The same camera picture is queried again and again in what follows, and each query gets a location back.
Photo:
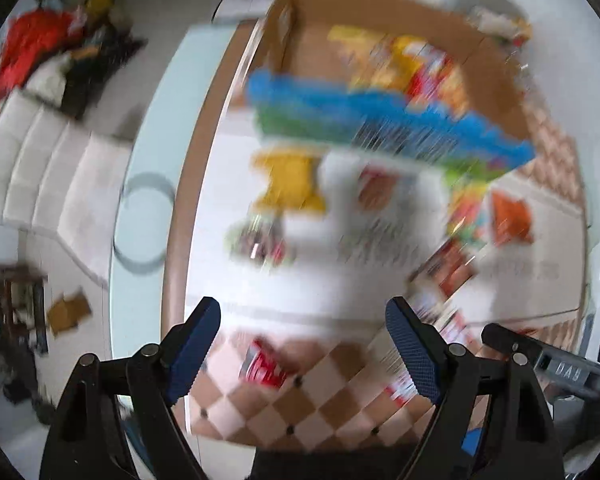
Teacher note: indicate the green red snack packet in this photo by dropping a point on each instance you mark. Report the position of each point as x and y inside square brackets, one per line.
[257, 242]

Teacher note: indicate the wooden stool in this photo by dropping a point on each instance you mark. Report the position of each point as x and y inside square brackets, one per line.
[10, 280]

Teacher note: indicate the tan cracker packet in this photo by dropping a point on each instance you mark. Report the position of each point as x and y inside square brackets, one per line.
[395, 67]

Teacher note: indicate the brown cardboard piece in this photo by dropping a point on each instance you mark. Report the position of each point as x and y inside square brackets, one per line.
[67, 310]

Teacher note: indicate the flat orange snack packet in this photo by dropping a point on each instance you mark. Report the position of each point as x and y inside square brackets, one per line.
[512, 217]

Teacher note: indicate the cardboard box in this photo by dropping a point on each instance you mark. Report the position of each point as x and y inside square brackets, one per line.
[380, 5]

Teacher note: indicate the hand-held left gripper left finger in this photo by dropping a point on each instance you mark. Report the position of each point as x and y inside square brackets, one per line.
[192, 355]

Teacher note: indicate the pile of snack packets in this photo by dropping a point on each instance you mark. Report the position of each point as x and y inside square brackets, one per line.
[500, 22]

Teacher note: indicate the red plastic bag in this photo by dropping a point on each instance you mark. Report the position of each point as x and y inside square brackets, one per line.
[30, 45]

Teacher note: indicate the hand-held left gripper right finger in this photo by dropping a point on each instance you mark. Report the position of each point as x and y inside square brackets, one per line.
[415, 355]

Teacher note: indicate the golden yellow snack packet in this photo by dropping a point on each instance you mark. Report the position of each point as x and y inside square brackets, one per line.
[290, 180]

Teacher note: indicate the yellow orange snack packet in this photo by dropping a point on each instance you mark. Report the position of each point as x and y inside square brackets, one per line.
[355, 37]

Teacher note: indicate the white goose plush toy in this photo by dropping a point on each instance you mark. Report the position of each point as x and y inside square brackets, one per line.
[50, 77]

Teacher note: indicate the white padded chair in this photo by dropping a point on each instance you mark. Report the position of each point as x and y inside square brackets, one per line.
[45, 175]

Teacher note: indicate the red white snack packet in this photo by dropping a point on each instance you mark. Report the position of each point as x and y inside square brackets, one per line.
[450, 270]

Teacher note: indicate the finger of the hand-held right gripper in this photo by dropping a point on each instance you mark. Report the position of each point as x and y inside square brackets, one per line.
[505, 342]

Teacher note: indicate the red white popcorn packet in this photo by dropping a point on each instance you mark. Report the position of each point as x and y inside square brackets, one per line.
[432, 72]

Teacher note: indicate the yellow bag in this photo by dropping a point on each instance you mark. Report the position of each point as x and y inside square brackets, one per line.
[100, 5]

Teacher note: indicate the green yellow candy packet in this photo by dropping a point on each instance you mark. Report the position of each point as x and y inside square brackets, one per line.
[467, 210]

